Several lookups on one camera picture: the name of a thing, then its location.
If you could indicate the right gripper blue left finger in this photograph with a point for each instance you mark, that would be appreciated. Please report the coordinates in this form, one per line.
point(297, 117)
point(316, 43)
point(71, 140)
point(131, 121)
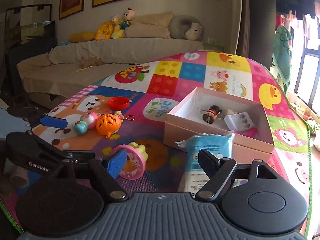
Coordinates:
point(103, 174)

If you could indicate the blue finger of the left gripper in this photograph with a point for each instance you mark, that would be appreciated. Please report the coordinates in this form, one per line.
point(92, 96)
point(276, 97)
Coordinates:
point(54, 122)

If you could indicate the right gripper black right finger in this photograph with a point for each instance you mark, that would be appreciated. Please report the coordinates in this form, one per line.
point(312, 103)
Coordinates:
point(219, 172)

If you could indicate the blue white snack pouch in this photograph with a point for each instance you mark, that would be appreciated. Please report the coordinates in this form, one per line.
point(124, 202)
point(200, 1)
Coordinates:
point(194, 177)

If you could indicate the pink pig toy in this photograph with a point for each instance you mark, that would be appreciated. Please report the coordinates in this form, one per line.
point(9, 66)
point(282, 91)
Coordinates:
point(85, 123)

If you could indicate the orange plastic pumpkin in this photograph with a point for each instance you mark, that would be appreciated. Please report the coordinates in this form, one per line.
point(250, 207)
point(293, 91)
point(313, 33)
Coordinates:
point(107, 124)

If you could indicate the white plastic tray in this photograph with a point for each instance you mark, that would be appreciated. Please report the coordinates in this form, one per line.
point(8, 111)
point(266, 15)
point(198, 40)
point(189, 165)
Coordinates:
point(240, 122)

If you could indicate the red black figure toy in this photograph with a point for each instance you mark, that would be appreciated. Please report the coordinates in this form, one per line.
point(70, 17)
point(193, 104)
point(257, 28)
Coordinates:
point(211, 114)

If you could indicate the pink plastic basket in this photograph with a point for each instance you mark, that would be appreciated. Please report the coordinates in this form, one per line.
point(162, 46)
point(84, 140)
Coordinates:
point(250, 132)

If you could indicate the colourful cartoon play mat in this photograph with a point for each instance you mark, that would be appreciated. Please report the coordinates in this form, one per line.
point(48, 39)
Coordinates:
point(266, 199)

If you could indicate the beige covered sofa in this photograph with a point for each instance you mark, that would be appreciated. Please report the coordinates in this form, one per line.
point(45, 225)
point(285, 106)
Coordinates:
point(58, 72)

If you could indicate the pink cardboard box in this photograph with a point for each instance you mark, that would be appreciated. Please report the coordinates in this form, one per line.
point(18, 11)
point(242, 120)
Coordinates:
point(185, 121)

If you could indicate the red plastic lid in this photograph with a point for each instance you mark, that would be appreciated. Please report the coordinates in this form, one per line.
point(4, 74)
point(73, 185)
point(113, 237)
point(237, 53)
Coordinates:
point(118, 103)

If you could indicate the brown plush on sofa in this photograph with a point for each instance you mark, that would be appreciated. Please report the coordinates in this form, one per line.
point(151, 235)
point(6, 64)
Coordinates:
point(91, 61)

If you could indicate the yellow cushion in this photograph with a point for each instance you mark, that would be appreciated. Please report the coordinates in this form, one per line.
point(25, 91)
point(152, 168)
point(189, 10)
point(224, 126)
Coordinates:
point(82, 36)

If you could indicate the glass fish tank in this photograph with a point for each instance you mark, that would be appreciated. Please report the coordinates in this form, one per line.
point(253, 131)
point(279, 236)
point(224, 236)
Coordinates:
point(28, 23)

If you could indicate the orange yellow plush bag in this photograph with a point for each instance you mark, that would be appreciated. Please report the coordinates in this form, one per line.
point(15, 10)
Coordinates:
point(104, 32)

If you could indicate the yellow duck plush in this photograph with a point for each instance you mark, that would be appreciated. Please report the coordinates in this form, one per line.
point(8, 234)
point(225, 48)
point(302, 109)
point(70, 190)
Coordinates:
point(117, 31)

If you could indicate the green dinosaur towel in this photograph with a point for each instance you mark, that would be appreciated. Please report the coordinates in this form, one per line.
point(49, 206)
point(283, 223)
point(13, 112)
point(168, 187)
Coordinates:
point(282, 55)

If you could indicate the big-head doll plush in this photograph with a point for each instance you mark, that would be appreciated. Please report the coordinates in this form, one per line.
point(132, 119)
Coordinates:
point(128, 17)

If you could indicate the white bear plush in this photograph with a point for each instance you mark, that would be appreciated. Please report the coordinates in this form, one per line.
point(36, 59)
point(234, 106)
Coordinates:
point(194, 32)

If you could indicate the beige folded blanket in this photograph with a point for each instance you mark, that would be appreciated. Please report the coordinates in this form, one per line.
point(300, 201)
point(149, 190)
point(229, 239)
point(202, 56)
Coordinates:
point(150, 26)

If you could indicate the grey neck pillow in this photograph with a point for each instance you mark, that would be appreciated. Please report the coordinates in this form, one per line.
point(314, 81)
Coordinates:
point(180, 24)

